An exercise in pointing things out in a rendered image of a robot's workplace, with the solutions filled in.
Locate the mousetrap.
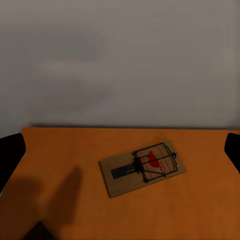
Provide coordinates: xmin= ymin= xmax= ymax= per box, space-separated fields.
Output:
xmin=100 ymin=140 xmax=187 ymax=198
xmin=21 ymin=221 xmax=57 ymax=240

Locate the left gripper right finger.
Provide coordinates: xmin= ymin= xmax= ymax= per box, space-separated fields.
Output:
xmin=224 ymin=133 xmax=240 ymax=173

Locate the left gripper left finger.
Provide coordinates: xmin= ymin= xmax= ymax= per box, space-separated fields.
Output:
xmin=0 ymin=133 xmax=26 ymax=194

